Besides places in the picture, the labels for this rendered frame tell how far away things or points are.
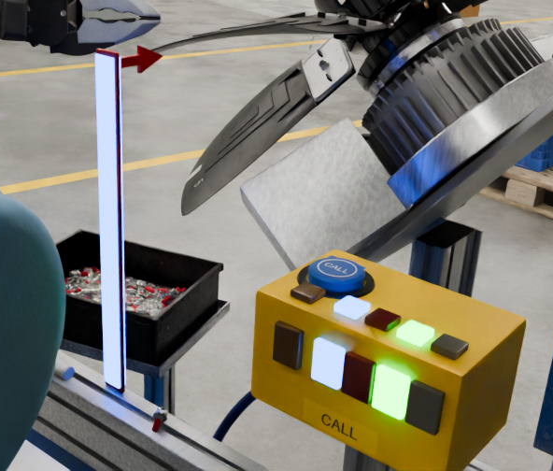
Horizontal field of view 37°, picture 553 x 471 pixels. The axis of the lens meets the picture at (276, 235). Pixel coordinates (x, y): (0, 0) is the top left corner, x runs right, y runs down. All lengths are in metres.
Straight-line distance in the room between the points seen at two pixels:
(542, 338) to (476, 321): 2.29
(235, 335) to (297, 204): 1.72
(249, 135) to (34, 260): 0.87
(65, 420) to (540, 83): 0.60
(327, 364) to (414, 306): 0.07
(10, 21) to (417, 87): 0.43
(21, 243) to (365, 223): 0.73
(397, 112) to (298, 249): 0.19
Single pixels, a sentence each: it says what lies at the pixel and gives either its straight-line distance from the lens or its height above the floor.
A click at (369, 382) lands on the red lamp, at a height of 1.04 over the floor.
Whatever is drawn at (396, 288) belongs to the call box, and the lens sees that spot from 0.60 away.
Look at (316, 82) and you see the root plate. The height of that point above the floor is 1.09.
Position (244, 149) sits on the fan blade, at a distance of 1.09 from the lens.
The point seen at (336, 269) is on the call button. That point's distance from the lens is 0.59.
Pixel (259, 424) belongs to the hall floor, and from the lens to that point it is 2.26.
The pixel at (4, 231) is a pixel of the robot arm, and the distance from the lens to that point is 0.23.
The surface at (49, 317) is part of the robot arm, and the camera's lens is 0.27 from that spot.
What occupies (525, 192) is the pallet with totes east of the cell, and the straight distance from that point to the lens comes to 3.91.
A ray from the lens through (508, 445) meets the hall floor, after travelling 2.33.
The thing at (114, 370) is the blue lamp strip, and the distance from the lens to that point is 0.83.
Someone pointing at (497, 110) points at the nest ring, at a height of 1.12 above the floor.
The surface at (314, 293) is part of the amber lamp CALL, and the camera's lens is 0.56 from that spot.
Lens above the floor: 1.34
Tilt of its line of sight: 24 degrees down
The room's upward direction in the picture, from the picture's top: 4 degrees clockwise
